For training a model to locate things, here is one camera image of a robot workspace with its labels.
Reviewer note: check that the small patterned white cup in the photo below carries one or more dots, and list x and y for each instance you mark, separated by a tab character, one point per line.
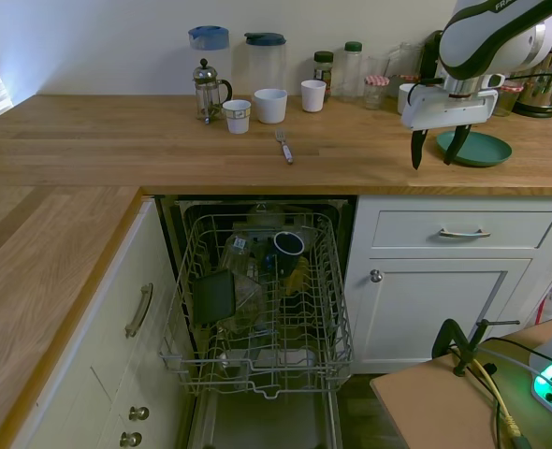
236	117

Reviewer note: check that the clear bottle green lid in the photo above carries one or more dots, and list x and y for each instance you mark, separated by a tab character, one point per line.
352	70

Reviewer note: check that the small plain white cup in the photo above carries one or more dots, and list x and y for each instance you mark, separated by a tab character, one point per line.
313	96

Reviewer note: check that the black square container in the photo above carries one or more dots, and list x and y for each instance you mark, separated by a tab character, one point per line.
213	297

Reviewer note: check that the wooden robot mounting table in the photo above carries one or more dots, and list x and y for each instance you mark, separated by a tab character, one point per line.
435	411

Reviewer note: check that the built-in dishwasher tub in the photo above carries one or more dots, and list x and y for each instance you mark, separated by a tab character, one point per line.
170	243

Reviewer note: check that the glass jar red checkered lid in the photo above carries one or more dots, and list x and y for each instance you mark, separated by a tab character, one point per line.
510	100

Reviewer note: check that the grey dishwasher door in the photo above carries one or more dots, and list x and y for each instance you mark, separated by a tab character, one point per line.
266	421

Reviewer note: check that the clear pitcher light blue lid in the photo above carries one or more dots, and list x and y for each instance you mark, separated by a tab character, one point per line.
208	37

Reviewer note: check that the glass French press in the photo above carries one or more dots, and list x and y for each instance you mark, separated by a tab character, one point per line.
206	89

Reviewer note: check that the silver round knob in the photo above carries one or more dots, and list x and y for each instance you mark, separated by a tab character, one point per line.
139	413
130	439

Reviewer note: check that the silver cabinet door knob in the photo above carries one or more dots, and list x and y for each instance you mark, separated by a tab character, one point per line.
376	275

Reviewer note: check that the green plate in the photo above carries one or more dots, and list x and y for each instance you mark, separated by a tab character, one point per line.
486	150

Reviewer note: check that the clear glass dish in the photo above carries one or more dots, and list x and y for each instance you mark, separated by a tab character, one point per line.
248	299

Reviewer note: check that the small glass jar checkered lid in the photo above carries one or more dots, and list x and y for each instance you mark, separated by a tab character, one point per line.
376	80

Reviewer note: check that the dark green C-clamp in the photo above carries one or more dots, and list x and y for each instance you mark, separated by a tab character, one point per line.
444	334

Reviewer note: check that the white cabinet with drawer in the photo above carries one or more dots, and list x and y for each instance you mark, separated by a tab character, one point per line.
444	318

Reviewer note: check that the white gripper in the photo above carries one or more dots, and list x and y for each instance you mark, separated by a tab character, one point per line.
449	107

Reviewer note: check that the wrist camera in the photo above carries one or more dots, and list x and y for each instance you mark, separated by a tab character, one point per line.
493	80

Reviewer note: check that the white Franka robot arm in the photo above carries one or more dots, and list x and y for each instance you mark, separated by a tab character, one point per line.
472	42

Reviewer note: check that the large white mug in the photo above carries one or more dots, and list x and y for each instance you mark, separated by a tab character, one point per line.
270	107

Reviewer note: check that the clear glass jar with label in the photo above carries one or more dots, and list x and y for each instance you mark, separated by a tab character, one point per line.
238	252

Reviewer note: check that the clear pitcher dark blue lid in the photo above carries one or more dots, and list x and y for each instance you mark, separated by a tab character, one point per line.
264	39

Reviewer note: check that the yellow plastic item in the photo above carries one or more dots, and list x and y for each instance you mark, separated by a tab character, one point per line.
297	276

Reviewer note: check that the wide white cup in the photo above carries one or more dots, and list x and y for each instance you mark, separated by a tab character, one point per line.
406	100

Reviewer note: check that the spice jar dark green lid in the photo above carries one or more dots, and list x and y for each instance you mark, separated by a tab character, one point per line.
323	70

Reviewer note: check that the white corner cabinet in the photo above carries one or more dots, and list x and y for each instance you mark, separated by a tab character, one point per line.
93	355

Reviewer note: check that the dark blue mug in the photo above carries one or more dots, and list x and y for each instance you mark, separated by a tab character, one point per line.
287	243

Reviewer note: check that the black vase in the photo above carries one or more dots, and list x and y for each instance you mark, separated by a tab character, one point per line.
429	56

